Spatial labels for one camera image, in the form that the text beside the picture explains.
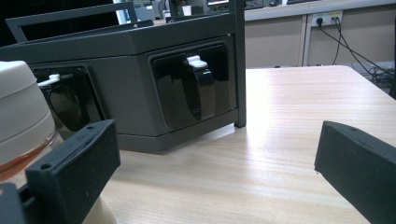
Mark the black hook with white clip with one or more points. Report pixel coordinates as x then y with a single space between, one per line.
200 90
67 105

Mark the white wall socket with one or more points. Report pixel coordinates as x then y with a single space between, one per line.
327 18

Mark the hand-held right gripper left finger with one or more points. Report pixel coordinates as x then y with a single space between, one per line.
74 168

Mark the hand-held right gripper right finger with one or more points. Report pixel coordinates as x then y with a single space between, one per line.
361 168

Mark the dark grey storage rack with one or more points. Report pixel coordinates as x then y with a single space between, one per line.
130 81

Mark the glass jar with white lid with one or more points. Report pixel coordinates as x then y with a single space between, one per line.
18 118

